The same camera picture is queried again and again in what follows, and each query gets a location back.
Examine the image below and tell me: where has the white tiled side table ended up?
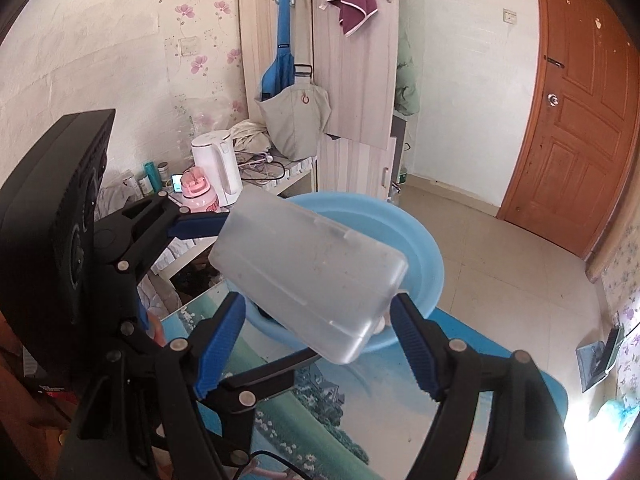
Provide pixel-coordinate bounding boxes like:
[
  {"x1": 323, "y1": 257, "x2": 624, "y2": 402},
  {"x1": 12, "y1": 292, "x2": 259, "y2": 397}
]
[{"x1": 235, "y1": 152, "x2": 319, "y2": 196}]

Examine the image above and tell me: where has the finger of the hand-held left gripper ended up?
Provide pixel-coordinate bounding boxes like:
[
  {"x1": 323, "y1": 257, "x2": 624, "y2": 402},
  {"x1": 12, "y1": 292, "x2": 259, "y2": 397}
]
[
  {"x1": 112, "y1": 191, "x2": 236, "y2": 276},
  {"x1": 210, "y1": 347, "x2": 321, "y2": 467}
]

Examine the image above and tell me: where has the person's left hand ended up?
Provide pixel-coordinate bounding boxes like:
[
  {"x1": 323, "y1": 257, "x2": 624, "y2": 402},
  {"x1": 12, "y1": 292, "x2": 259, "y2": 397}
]
[{"x1": 147, "y1": 310, "x2": 168, "y2": 350}]

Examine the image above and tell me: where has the cream cloth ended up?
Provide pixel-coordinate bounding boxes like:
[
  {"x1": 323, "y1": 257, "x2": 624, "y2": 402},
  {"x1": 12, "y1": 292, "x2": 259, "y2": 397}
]
[{"x1": 231, "y1": 120, "x2": 273, "y2": 153}]

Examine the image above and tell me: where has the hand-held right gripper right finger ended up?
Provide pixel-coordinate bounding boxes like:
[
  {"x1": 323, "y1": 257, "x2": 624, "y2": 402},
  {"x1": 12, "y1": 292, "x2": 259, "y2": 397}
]
[{"x1": 389, "y1": 292, "x2": 578, "y2": 480}]

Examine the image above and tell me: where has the brown wooden door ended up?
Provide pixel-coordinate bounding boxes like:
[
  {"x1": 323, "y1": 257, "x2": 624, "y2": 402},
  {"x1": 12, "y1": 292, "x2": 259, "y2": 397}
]
[{"x1": 496, "y1": 0, "x2": 640, "y2": 261}]

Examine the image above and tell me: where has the violin print desktop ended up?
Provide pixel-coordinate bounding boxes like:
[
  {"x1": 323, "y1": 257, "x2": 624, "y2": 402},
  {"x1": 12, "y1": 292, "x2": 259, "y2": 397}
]
[{"x1": 150, "y1": 280, "x2": 571, "y2": 480}]

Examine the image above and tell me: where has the white electric kettle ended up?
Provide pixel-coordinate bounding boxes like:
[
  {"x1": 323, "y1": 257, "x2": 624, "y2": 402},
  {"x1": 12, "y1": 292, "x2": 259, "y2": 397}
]
[{"x1": 191, "y1": 130, "x2": 244, "y2": 207}]

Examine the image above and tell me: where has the blue plastic bag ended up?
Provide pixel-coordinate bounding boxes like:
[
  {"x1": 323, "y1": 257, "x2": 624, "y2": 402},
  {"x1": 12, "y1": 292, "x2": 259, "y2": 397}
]
[{"x1": 599, "y1": 399, "x2": 637, "y2": 433}]

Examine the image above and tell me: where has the clear plastic storage box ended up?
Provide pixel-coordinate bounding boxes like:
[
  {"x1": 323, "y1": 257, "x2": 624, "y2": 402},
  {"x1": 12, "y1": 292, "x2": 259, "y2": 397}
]
[{"x1": 208, "y1": 189, "x2": 408, "y2": 365}]

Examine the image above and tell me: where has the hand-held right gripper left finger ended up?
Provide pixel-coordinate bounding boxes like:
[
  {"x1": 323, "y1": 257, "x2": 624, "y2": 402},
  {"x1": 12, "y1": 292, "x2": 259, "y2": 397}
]
[{"x1": 57, "y1": 291, "x2": 247, "y2": 480}]

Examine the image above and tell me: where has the blue plastic basin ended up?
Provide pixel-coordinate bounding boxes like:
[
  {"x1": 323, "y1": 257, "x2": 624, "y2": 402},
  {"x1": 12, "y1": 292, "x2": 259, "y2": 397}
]
[{"x1": 252, "y1": 191, "x2": 445, "y2": 353}]

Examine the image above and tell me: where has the black cable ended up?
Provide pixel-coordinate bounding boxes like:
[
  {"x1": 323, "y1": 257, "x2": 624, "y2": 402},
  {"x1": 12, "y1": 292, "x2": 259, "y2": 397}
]
[{"x1": 249, "y1": 451, "x2": 313, "y2": 480}]

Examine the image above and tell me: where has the green quilted jacket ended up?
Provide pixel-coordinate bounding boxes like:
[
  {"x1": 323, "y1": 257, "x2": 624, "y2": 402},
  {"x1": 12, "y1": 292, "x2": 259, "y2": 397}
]
[{"x1": 395, "y1": 35, "x2": 422, "y2": 117}]

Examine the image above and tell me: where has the white wooden wardrobe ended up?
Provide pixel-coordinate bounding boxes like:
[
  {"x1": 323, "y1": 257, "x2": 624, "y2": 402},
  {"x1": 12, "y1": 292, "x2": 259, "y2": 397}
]
[{"x1": 237, "y1": 0, "x2": 401, "y2": 203}]

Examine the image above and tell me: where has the pink water bottle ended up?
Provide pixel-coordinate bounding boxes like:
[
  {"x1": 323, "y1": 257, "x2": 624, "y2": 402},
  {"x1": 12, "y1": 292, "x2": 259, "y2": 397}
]
[{"x1": 180, "y1": 169, "x2": 220, "y2": 214}]

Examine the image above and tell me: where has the beige tote bag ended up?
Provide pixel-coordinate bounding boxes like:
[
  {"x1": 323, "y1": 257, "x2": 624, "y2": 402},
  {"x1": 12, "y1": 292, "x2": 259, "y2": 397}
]
[{"x1": 254, "y1": 65, "x2": 332, "y2": 158}]

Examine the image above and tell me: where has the grey small cabinet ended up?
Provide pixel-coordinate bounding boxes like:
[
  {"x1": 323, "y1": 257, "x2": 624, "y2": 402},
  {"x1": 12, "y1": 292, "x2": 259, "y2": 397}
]
[{"x1": 387, "y1": 112, "x2": 408, "y2": 198}]

